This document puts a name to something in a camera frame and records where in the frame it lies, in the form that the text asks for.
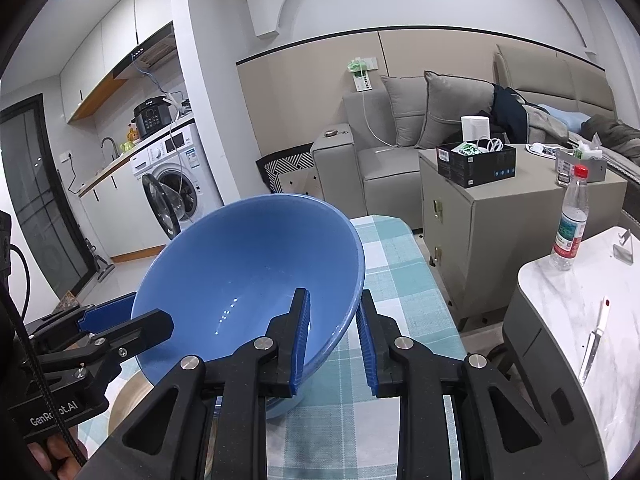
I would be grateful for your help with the teal white checked tablecloth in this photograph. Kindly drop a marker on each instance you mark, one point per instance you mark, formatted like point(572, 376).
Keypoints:
point(400, 285)

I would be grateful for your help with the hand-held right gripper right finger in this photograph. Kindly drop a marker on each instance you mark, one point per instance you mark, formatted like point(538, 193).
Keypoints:
point(367, 345)

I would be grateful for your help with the cream round plate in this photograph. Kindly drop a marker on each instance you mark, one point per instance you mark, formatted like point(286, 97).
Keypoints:
point(132, 400)

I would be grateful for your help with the person's left hand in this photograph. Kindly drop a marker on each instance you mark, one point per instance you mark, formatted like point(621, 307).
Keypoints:
point(50, 455)

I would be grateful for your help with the white upper cabinets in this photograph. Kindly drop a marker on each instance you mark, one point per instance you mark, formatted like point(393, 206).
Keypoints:
point(110, 45)

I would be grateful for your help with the clear plastic bottle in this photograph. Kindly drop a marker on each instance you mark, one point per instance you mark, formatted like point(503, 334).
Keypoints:
point(570, 230)

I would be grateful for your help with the white box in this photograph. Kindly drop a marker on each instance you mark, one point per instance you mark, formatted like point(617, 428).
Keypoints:
point(475, 130)

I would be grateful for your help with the green wall plug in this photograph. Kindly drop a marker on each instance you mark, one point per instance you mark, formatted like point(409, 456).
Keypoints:
point(359, 72)

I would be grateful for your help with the white kitchen counter cabinets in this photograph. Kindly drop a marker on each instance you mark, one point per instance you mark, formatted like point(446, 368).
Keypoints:
point(120, 210)

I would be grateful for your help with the white washing machine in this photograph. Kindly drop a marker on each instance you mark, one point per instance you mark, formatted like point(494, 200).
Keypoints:
point(195, 170)

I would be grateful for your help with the black pressure cooker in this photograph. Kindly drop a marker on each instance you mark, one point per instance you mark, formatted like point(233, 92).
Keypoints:
point(152, 117)

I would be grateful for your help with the grey floor mop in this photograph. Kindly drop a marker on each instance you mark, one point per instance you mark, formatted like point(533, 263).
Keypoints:
point(102, 265)

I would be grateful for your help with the metal phone stand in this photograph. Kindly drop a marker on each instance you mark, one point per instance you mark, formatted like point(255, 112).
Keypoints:
point(624, 250)

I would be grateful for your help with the grey tissue box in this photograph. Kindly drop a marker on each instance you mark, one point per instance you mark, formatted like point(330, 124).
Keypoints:
point(580, 165)

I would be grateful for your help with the dark clothes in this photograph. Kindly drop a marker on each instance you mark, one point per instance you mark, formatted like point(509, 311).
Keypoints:
point(510, 115)

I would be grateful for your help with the grey sofa cushion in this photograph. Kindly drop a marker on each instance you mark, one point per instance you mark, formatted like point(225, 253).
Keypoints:
point(455, 110)
point(405, 110)

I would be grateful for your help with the white marble table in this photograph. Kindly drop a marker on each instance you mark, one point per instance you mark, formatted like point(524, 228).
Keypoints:
point(565, 320)

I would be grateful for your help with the dark glass door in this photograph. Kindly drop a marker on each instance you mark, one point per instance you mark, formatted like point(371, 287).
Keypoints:
point(45, 200)

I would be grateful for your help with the grey side cabinet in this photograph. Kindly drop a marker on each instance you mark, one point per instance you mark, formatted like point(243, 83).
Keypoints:
point(490, 230)

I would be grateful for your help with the grey blanket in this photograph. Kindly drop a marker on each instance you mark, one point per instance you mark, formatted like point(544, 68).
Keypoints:
point(555, 125)

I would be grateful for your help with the brown patterned boards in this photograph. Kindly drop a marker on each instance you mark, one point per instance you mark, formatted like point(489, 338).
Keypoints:
point(69, 301)

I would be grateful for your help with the grey sofa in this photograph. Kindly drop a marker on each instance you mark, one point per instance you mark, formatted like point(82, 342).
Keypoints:
point(390, 170)

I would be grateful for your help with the white wall socket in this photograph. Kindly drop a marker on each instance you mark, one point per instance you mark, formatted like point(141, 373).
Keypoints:
point(67, 155)

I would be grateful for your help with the yellow toy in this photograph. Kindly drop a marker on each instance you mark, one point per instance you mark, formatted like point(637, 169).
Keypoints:
point(132, 135)

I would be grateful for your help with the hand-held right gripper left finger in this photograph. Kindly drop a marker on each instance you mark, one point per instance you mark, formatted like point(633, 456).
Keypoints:
point(300, 340)

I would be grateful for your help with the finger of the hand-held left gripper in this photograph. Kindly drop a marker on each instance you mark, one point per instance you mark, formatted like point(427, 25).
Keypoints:
point(150, 325)
point(107, 315)

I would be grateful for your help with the black open box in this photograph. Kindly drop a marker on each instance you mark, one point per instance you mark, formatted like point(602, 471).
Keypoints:
point(480, 170)

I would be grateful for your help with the beige diamond print cushion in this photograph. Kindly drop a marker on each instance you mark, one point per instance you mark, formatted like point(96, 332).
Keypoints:
point(300, 182)

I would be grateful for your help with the range hood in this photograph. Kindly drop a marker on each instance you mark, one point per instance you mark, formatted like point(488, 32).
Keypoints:
point(150, 52)

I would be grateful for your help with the kitchen faucet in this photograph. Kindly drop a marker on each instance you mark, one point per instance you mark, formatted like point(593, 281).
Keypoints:
point(111, 146)

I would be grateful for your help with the black white patterned cushion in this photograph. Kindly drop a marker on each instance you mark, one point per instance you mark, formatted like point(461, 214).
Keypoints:
point(285, 160)

